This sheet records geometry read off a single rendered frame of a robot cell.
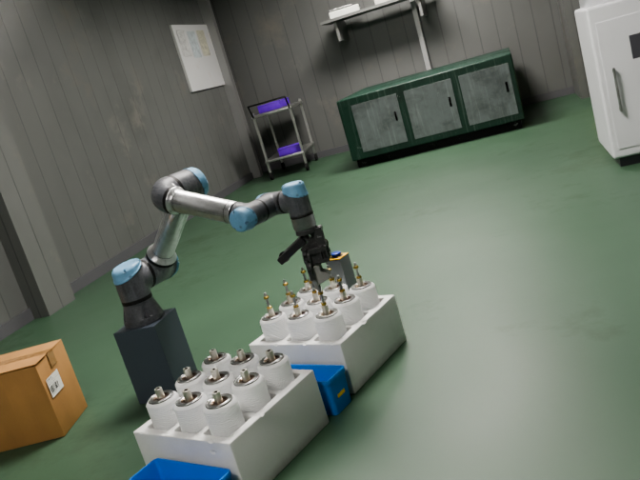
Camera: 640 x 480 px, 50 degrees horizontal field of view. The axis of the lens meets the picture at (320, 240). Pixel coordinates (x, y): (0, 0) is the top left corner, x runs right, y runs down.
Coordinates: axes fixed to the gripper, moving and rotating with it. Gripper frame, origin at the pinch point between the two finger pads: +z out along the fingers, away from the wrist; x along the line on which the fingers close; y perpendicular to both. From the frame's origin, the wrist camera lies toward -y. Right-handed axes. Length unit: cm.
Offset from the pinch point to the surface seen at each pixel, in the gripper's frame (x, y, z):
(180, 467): -53, -40, 24
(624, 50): 202, 164, -31
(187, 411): -48, -34, 11
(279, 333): 6.3, -18.5, 14.9
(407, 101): 467, 41, -17
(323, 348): -7.2, -2.2, 18.1
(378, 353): 6.6, 12.6, 30.0
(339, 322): -2.9, 4.5, 12.3
